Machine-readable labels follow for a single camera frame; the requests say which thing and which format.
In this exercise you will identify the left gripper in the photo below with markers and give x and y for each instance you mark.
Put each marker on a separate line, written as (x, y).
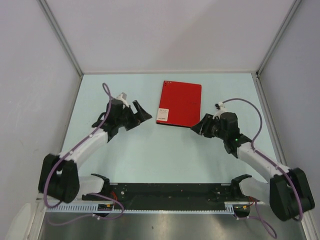
(138, 117)

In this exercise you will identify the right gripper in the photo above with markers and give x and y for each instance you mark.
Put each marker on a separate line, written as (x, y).
(202, 127)

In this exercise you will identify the red black folder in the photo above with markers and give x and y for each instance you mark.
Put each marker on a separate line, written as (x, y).
(180, 104)

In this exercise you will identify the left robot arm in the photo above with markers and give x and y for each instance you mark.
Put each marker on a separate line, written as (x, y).
(59, 177)

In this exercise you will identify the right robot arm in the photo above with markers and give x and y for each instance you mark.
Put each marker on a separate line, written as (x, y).
(285, 189)

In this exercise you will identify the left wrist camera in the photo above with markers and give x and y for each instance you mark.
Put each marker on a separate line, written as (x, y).
(123, 98)

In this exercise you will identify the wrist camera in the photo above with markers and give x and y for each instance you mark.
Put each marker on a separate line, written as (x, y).
(220, 109)
(123, 98)

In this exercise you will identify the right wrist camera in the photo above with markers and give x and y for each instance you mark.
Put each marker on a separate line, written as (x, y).
(220, 109)

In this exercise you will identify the right side aluminium rail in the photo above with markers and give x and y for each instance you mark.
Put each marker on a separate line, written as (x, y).
(276, 144)

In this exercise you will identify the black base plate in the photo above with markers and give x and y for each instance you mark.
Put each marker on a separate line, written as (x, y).
(174, 196)

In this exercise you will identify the slotted cable duct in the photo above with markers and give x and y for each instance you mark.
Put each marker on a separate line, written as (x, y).
(223, 208)

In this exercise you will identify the left aluminium frame post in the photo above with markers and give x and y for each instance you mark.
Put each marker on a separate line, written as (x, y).
(57, 30)

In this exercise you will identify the aluminium frame post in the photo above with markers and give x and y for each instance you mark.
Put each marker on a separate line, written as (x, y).
(57, 30)
(279, 34)

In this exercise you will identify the right aluminium frame post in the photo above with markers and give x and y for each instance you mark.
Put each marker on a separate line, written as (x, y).
(279, 34)

